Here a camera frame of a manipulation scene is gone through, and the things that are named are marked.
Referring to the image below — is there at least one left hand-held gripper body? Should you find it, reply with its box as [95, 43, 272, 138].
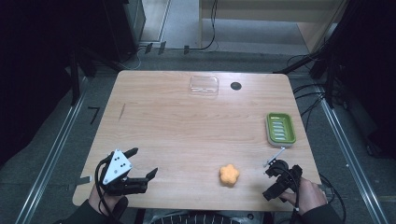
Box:
[100, 148, 149, 197]

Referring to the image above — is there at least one black hanging cable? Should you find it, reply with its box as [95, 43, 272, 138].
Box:
[188, 0, 219, 52]

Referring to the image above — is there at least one person's left hand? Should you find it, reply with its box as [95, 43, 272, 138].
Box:
[88, 185, 129, 217]

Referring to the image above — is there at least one orange flower-shaped soap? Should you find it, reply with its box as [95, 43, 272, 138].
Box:
[219, 163, 241, 188]

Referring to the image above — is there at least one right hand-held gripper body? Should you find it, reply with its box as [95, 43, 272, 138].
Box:
[263, 147, 304, 200]

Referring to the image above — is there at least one bundle of black floor cables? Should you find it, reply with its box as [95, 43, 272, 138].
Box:
[286, 52, 331, 132]

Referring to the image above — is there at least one person's right hand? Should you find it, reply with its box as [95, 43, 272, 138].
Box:
[280, 177, 329, 217]

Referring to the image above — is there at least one light wooden shelf unit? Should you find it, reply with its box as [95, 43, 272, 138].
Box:
[197, 0, 349, 54]

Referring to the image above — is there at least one green soap dish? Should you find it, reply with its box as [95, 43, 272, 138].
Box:
[264, 112, 297, 148]

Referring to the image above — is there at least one dark cabinet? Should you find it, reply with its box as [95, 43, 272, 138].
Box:
[102, 0, 148, 62]

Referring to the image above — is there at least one black metal stand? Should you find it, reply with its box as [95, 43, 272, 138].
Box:
[68, 46, 125, 106]
[273, 36, 347, 109]

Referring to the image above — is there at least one metal floor rail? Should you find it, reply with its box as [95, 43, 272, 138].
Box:
[15, 77, 90, 224]
[314, 83, 390, 224]

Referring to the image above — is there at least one clear plastic container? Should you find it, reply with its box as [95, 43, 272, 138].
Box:
[189, 75, 220, 97]

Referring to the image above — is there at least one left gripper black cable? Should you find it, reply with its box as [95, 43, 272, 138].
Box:
[94, 153, 117, 224]

